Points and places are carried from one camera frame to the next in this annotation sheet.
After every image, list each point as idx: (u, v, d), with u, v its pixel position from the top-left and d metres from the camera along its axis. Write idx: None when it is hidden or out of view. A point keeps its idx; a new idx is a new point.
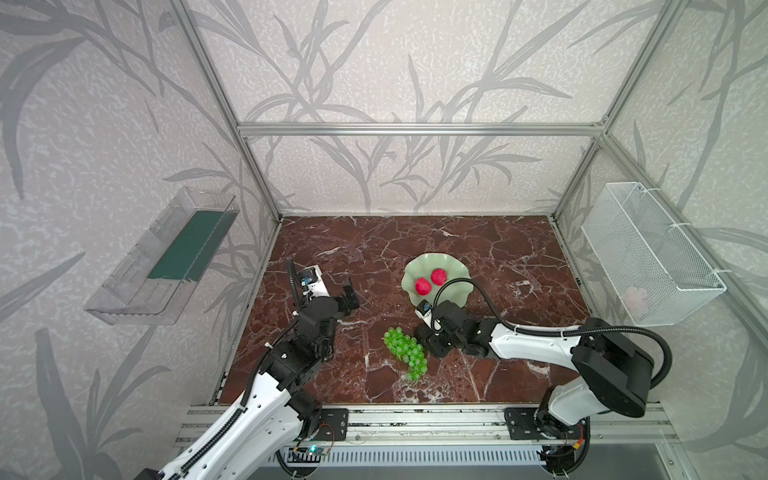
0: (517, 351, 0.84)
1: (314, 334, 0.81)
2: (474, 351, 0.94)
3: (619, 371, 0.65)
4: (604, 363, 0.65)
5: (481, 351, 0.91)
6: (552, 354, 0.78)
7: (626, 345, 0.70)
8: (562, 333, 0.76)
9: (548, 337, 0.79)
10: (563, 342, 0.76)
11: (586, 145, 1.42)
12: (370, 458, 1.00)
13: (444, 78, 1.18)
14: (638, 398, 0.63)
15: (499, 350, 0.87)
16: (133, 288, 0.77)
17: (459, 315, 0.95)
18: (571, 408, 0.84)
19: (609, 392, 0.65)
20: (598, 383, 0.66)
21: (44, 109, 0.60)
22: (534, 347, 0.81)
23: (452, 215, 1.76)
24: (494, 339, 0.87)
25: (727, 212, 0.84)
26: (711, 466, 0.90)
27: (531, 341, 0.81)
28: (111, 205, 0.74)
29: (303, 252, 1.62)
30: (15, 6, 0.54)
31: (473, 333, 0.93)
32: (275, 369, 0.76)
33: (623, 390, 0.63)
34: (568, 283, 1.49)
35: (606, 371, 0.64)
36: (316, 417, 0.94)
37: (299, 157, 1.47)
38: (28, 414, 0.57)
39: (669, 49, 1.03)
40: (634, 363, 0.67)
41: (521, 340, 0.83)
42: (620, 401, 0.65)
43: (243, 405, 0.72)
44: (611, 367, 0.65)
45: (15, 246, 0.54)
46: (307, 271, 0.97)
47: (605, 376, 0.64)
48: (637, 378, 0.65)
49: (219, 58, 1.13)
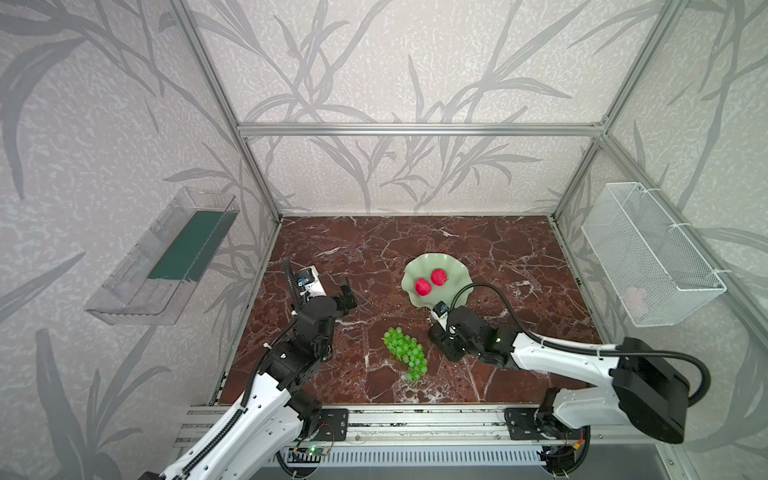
0: (542, 365, 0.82)
1: (313, 333, 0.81)
2: (493, 360, 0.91)
3: (660, 398, 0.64)
4: (645, 388, 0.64)
5: (501, 360, 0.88)
6: (582, 372, 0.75)
7: (664, 368, 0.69)
8: (598, 352, 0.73)
9: (582, 355, 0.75)
10: (599, 362, 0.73)
11: (586, 145, 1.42)
12: (370, 458, 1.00)
13: (444, 78, 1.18)
14: (678, 425, 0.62)
15: (521, 362, 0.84)
16: (133, 288, 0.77)
17: (474, 322, 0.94)
18: (578, 414, 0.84)
19: (647, 417, 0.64)
20: (637, 408, 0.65)
21: (44, 109, 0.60)
22: (564, 363, 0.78)
23: (452, 215, 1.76)
24: (518, 351, 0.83)
25: (727, 212, 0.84)
26: (712, 466, 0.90)
27: (561, 357, 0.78)
28: (112, 205, 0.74)
29: (303, 252, 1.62)
30: (15, 6, 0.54)
31: (490, 340, 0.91)
32: (275, 368, 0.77)
33: (665, 419, 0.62)
34: (568, 283, 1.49)
35: (648, 397, 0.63)
36: (316, 417, 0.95)
37: (299, 157, 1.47)
38: (28, 413, 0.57)
39: (669, 49, 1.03)
40: (674, 387, 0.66)
41: (550, 355, 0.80)
42: (658, 427, 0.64)
43: (243, 406, 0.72)
44: (655, 396, 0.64)
45: (15, 247, 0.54)
46: (304, 271, 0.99)
47: (647, 402, 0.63)
48: (676, 403, 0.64)
49: (219, 58, 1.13)
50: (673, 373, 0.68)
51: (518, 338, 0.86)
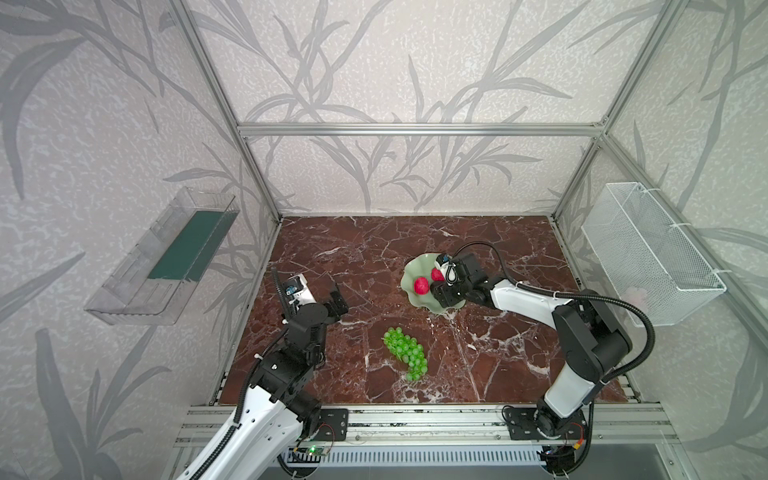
0: (511, 302, 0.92)
1: (305, 341, 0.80)
2: (476, 297, 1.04)
3: (591, 337, 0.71)
4: (578, 321, 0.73)
5: (482, 297, 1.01)
6: (541, 309, 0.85)
7: (613, 323, 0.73)
8: (554, 293, 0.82)
9: (542, 295, 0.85)
10: (553, 300, 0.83)
11: (586, 145, 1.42)
12: (370, 458, 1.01)
13: (444, 78, 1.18)
14: (600, 363, 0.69)
15: (495, 298, 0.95)
16: (133, 288, 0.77)
17: (472, 263, 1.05)
18: (562, 393, 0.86)
19: (577, 351, 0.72)
20: (571, 341, 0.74)
21: (44, 109, 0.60)
22: (525, 298, 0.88)
23: (452, 215, 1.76)
24: (496, 288, 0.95)
25: (726, 212, 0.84)
26: (712, 466, 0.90)
27: (526, 295, 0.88)
28: (111, 205, 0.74)
29: (303, 252, 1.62)
30: (15, 6, 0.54)
31: (481, 281, 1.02)
32: (267, 379, 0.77)
33: (586, 349, 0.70)
34: (568, 282, 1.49)
35: (578, 330, 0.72)
36: (316, 416, 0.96)
37: (299, 157, 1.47)
38: (28, 414, 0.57)
39: (669, 49, 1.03)
40: (616, 339, 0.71)
41: (518, 293, 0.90)
42: (584, 362, 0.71)
43: (237, 422, 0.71)
44: (585, 330, 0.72)
45: (15, 246, 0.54)
46: (292, 280, 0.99)
47: (575, 331, 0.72)
48: (607, 349, 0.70)
49: (220, 58, 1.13)
50: (618, 327, 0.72)
51: (502, 281, 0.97)
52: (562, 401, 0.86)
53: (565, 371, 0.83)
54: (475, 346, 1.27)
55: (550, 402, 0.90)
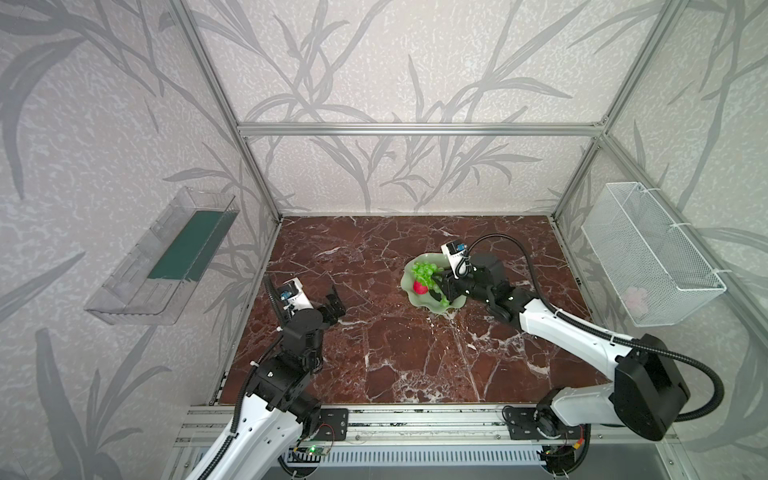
0: (547, 332, 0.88)
1: (301, 347, 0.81)
2: (498, 315, 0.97)
3: (657, 396, 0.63)
4: (644, 379, 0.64)
5: (506, 315, 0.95)
6: (588, 351, 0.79)
7: (673, 373, 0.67)
8: (611, 338, 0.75)
9: (594, 336, 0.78)
10: (609, 346, 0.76)
11: (586, 144, 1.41)
12: (370, 458, 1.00)
13: (444, 78, 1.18)
14: (663, 424, 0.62)
15: (528, 325, 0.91)
16: (133, 288, 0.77)
17: (499, 273, 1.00)
18: (576, 410, 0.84)
19: (636, 409, 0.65)
20: (632, 397, 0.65)
21: (44, 109, 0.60)
22: (570, 336, 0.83)
23: (452, 215, 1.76)
24: (528, 313, 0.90)
25: (727, 212, 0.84)
26: (712, 466, 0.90)
27: (572, 331, 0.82)
28: (112, 204, 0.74)
29: (303, 252, 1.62)
30: (15, 6, 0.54)
31: (504, 295, 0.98)
32: (263, 387, 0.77)
33: (656, 416, 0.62)
34: (568, 283, 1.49)
35: (645, 388, 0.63)
36: (316, 416, 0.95)
37: (299, 157, 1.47)
38: (28, 413, 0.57)
39: (669, 48, 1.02)
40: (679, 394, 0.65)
41: (559, 326, 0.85)
42: (642, 420, 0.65)
43: (234, 431, 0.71)
44: (652, 388, 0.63)
45: (15, 246, 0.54)
46: (287, 285, 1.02)
47: (643, 392, 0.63)
48: (670, 408, 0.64)
49: (219, 58, 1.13)
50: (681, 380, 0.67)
51: (532, 303, 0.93)
52: (575, 416, 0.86)
53: (593, 398, 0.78)
54: (475, 346, 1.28)
55: (555, 409, 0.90)
